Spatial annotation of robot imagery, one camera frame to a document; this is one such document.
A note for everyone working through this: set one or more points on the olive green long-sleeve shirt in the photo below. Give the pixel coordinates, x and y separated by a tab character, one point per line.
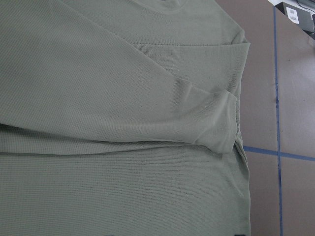
121	118

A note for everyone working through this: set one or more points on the black monitor with label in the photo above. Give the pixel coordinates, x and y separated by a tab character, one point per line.
300	12

